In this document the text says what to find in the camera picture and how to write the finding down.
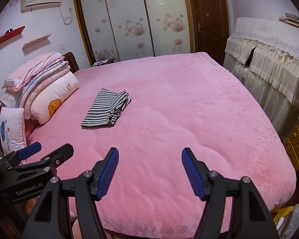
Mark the yellow drawer cabinet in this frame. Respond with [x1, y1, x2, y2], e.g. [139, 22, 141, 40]
[283, 110, 299, 172]

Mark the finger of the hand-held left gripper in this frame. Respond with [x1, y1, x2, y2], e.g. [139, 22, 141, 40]
[0, 142, 42, 171]
[37, 143, 74, 178]

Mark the floral sliding door wardrobe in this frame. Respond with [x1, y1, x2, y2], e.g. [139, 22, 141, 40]
[73, 0, 192, 66]

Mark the brown wooden door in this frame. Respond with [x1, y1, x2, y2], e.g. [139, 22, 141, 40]
[187, 0, 231, 66]

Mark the pink embroidered pillow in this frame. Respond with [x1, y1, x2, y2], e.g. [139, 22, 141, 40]
[0, 107, 28, 158]

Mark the red wall shelf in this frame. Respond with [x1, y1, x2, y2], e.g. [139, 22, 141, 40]
[0, 25, 26, 48]

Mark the pink ruffled folded quilt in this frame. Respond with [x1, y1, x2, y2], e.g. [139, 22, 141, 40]
[2, 52, 71, 91]

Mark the white air conditioner cable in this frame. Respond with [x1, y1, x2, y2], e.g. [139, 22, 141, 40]
[58, 6, 74, 26]

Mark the white wall air conditioner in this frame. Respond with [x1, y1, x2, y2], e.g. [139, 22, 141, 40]
[20, 0, 64, 12]

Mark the pink flower print quilt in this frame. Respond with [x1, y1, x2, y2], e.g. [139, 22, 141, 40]
[24, 71, 79, 125]

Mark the light wooden wall shelf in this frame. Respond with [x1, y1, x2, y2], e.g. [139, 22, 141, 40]
[22, 33, 52, 51]

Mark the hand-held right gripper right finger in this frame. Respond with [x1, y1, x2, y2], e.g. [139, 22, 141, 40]
[181, 147, 280, 239]

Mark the stack of books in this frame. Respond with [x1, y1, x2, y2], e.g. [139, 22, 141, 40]
[278, 12, 299, 33]

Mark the wooden nightstand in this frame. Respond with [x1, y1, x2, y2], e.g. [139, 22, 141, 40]
[91, 58, 115, 68]

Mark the navy white striped shirt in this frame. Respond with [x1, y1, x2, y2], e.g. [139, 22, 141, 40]
[81, 88, 132, 129]

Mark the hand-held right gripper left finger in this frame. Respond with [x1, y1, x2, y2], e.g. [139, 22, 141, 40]
[21, 147, 120, 239]

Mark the brown wooden headboard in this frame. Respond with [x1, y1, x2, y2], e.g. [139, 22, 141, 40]
[63, 52, 80, 72]

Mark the pink fleece blanket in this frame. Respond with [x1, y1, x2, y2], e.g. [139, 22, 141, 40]
[25, 52, 297, 234]

